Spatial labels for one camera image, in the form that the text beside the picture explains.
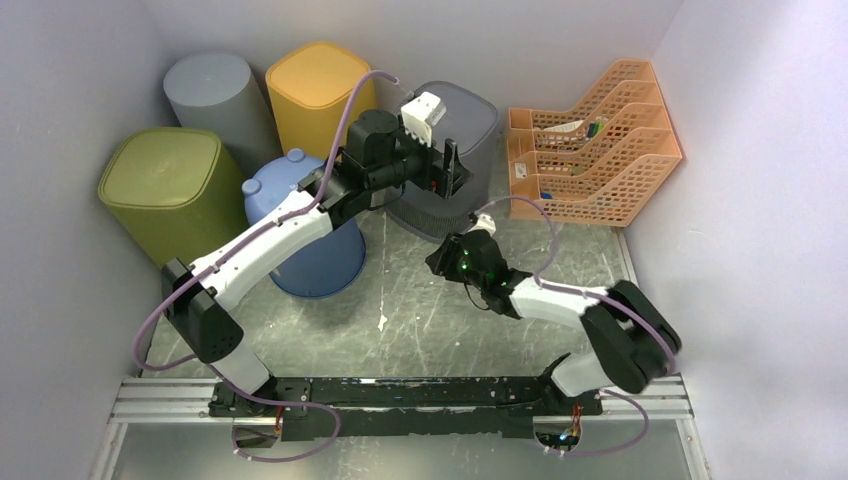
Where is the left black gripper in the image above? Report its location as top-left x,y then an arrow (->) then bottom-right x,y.
370,118 -> 476,201

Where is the dark grey mesh bin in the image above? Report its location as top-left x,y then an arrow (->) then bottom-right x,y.
385,81 -> 500,243

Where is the blue plastic bin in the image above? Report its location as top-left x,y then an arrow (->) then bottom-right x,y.
241,148 -> 366,298

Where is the yellow mesh bin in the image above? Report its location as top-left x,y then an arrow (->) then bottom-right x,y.
265,42 -> 371,159

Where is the light grey plastic bin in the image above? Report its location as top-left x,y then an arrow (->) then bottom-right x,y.
163,51 -> 283,178

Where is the olive green mesh bin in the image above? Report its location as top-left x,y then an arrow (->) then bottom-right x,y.
97,127 -> 248,268

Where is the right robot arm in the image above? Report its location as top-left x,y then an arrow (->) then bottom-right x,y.
425,230 -> 682,414

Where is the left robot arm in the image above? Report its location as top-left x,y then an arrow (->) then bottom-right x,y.
163,102 -> 471,416

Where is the orange mesh file organizer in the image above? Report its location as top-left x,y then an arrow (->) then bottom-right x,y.
506,59 -> 683,228

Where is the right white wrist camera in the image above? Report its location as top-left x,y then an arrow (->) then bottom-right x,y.
466,212 -> 497,236

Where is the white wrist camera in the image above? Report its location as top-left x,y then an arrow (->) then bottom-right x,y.
400,91 -> 447,147
466,212 -> 497,236

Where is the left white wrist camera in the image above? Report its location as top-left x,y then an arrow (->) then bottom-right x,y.
400,91 -> 447,147

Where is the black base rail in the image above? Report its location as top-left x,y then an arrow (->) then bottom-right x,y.
207,376 -> 602,441

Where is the aluminium frame rail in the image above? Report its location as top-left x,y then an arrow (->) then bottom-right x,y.
93,228 -> 711,479

